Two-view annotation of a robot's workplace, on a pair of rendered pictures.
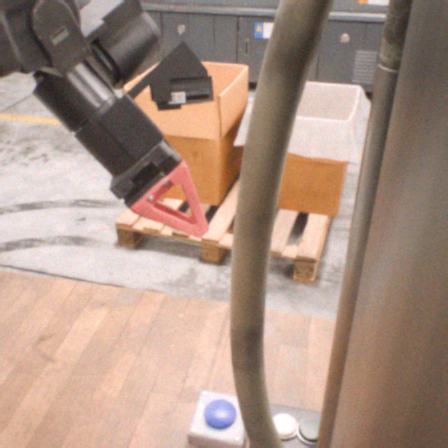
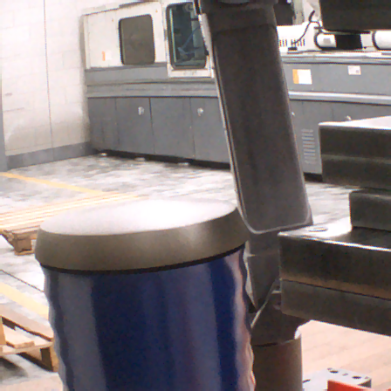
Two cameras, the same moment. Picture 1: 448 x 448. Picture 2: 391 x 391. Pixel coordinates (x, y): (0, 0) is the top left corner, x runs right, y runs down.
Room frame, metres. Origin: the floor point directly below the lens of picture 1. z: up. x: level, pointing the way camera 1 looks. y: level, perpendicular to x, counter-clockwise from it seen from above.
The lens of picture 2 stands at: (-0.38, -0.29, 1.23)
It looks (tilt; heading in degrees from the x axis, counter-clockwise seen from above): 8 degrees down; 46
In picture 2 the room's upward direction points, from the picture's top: 5 degrees counter-clockwise
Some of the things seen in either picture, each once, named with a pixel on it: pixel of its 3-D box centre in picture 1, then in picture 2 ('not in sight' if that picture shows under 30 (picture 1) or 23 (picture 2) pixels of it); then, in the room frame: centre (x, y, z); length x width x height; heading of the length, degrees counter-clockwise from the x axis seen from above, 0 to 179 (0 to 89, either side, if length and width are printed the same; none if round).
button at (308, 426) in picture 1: (310, 433); not in sight; (0.38, -0.10, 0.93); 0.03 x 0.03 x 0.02
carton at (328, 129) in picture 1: (305, 144); not in sight; (2.48, -0.43, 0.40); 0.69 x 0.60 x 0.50; 163
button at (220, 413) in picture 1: (220, 416); not in sight; (0.40, 0.00, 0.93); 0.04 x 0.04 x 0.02
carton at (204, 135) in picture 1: (188, 129); not in sight; (2.59, 0.19, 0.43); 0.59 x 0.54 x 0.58; 164
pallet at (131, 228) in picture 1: (244, 193); not in sight; (2.53, -0.12, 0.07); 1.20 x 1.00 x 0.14; 162
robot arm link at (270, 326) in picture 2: not in sight; (272, 299); (0.28, 0.30, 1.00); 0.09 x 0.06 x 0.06; 49
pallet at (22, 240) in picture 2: not in sight; (68, 221); (4.06, 5.48, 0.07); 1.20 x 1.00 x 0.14; 166
